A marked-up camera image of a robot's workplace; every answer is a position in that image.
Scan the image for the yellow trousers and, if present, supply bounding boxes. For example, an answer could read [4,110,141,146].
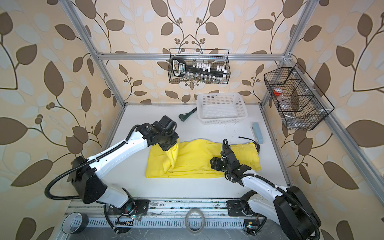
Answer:
[145,138,262,180]

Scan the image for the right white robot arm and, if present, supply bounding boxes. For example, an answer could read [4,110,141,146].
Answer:
[210,139,322,240]

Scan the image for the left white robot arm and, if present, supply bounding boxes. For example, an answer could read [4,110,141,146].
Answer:
[45,116,179,215]

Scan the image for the dark green pipe wrench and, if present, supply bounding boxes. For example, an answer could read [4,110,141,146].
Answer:
[179,108,197,122]

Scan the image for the light blue stapler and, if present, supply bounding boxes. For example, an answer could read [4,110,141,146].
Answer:
[252,123,264,145]

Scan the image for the white plastic laundry basket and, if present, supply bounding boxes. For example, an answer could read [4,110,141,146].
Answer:
[197,93,248,125]

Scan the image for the clear tape roll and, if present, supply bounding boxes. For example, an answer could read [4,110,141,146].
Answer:
[184,209,206,234]

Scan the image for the black tool in basket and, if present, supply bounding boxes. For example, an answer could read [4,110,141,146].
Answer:
[171,57,229,78]

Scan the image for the red item in basket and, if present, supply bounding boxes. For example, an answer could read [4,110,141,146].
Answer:
[273,88,283,97]

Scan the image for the black tape roll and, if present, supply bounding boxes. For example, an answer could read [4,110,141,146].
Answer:
[62,212,89,235]

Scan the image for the black wire basket back wall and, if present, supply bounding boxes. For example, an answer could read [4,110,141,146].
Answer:
[168,48,231,85]

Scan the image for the black wire basket wall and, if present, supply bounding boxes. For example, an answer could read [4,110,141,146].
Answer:
[267,63,335,131]
[168,48,231,85]

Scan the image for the black wire basket right wall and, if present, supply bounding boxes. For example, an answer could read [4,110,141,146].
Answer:
[267,63,335,131]

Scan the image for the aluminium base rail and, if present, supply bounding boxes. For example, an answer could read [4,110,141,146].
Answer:
[65,198,264,231]

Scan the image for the aluminium frame post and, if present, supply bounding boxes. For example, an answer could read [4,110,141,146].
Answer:
[255,1,319,99]

